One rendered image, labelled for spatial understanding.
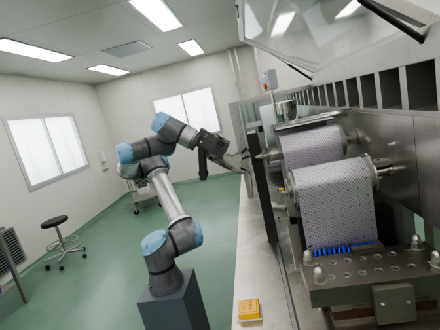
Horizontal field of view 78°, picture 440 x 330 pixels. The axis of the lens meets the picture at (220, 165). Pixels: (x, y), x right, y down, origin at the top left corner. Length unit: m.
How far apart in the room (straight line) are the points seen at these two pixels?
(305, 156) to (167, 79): 5.77
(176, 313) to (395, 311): 0.77
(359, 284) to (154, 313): 0.79
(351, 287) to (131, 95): 6.54
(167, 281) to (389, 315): 0.77
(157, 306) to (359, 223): 0.83
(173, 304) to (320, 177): 0.75
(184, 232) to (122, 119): 6.07
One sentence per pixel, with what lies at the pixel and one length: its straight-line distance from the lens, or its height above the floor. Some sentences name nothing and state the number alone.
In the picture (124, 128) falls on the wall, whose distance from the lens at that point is 7.13.
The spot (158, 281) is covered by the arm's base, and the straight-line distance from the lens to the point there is 1.23.
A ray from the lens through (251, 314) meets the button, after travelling 1.01.
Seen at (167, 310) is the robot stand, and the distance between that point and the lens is 1.26.
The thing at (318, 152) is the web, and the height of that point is 1.32.
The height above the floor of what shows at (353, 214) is 1.14.
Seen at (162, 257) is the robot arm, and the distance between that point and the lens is 1.19.
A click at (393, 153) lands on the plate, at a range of 1.05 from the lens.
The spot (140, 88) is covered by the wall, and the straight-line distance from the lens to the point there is 6.92.
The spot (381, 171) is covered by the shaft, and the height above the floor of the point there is 1.26.
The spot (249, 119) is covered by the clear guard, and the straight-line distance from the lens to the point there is 1.92.
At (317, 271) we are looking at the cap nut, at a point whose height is 1.07.
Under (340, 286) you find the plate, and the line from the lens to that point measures 0.89.
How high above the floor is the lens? 1.58
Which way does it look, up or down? 11 degrees down
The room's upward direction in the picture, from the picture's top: 13 degrees counter-clockwise
